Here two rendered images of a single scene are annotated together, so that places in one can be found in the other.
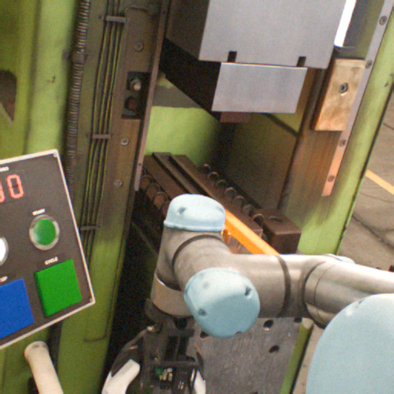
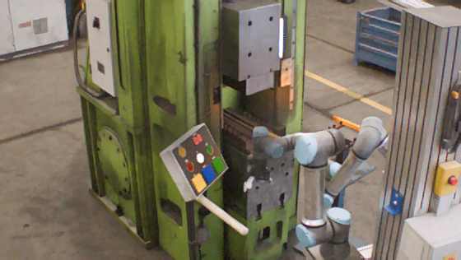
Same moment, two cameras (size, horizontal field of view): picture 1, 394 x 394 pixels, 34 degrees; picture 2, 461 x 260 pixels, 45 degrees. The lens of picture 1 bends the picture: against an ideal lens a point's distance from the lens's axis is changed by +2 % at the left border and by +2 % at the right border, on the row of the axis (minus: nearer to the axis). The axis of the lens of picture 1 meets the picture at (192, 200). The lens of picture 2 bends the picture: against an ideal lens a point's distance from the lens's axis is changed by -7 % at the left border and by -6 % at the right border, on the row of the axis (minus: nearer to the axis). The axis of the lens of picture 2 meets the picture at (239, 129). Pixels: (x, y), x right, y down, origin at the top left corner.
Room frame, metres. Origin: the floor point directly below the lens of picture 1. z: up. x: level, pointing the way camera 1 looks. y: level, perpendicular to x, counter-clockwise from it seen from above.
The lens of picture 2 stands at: (-1.83, 0.41, 2.59)
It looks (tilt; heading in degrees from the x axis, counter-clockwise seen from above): 27 degrees down; 353
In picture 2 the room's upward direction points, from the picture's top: straight up
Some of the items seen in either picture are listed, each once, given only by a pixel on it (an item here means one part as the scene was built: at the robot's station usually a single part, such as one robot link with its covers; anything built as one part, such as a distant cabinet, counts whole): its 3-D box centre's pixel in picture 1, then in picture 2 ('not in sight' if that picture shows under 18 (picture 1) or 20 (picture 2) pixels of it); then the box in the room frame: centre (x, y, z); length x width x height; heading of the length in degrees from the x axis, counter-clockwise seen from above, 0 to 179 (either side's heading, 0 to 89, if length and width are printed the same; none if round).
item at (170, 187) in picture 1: (182, 202); (237, 127); (1.42, 0.02, 0.96); 0.42 x 0.20 x 0.09; 31
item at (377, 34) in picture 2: not in sight; (408, 44); (4.68, -2.53, 0.36); 1.20 x 0.80 x 0.72; 34
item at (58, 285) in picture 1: (57, 287); (217, 165); (0.89, 0.19, 1.01); 0.07 x 0.05 x 0.07; 146
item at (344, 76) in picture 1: (338, 95); (285, 71); (1.51, -0.29, 1.27); 0.09 x 0.02 x 0.17; 121
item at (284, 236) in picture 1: (272, 231); (275, 129); (1.38, -0.21, 0.95); 0.12 x 0.08 x 0.06; 31
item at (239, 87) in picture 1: (212, 58); (236, 72); (1.42, 0.02, 1.32); 0.42 x 0.20 x 0.10; 31
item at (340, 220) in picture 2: not in sight; (337, 224); (0.31, -0.31, 0.98); 0.13 x 0.12 x 0.14; 112
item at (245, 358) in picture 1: (181, 285); (243, 161); (1.45, -0.02, 0.69); 0.56 x 0.38 x 0.45; 31
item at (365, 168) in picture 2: not in sight; (341, 169); (1.33, -0.64, 0.65); 0.40 x 0.30 x 0.02; 125
